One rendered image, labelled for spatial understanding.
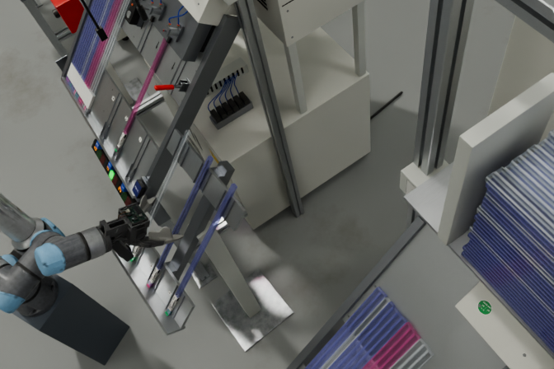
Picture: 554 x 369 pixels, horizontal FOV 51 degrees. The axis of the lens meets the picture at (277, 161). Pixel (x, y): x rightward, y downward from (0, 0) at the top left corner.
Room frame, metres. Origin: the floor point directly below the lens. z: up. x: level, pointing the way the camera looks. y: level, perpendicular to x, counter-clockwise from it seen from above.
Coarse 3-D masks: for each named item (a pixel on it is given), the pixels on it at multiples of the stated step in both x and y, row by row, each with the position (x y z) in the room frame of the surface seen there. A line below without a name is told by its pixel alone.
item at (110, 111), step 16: (112, 80) 1.45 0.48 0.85; (96, 96) 1.46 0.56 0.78; (112, 96) 1.39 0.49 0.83; (96, 112) 1.42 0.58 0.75; (112, 112) 1.35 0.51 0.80; (128, 112) 1.29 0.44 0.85; (112, 128) 1.31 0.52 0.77; (144, 128) 1.20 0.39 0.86; (112, 144) 1.26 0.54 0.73; (128, 144) 1.21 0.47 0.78; (144, 144) 1.15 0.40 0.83; (128, 160) 1.17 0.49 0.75; (144, 160) 1.11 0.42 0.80; (128, 176) 1.12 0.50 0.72
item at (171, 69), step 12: (144, 24) 1.45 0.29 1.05; (132, 36) 1.47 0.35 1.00; (144, 36) 1.42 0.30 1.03; (156, 36) 1.38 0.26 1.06; (144, 48) 1.39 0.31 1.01; (156, 48) 1.35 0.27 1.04; (168, 48) 1.31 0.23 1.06; (168, 60) 1.28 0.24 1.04; (180, 60) 1.24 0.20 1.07; (156, 72) 1.29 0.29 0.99; (168, 72) 1.25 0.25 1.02; (180, 72) 1.21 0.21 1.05; (192, 72) 1.18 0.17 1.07; (168, 84) 1.22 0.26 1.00; (180, 96) 1.16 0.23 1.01
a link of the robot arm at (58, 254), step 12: (48, 240) 0.72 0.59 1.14; (60, 240) 0.70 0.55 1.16; (72, 240) 0.70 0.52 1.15; (84, 240) 0.69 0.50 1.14; (36, 252) 0.67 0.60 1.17; (48, 252) 0.67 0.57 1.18; (60, 252) 0.66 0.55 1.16; (72, 252) 0.66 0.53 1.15; (84, 252) 0.67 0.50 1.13; (48, 264) 0.64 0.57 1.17; (60, 264) 0.64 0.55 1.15; (72, 264) 0.64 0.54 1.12
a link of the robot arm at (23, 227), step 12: (0, 204) 0.98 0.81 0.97; (12, 204) 1.01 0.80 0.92; (0, 216) 0.96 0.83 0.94; (12, 216) 0.97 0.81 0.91; (24, 216) 0.99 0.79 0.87; (0, 228) 0.95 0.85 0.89; (12, 228) 0.95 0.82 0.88; (24, 228) 0.95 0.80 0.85; (36, 228) 0.97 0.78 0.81; (48, 228) 0.98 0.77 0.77; (12, 240) 0.95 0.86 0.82; (24, 240) 0.94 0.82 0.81; (24, 252) 0.92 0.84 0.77
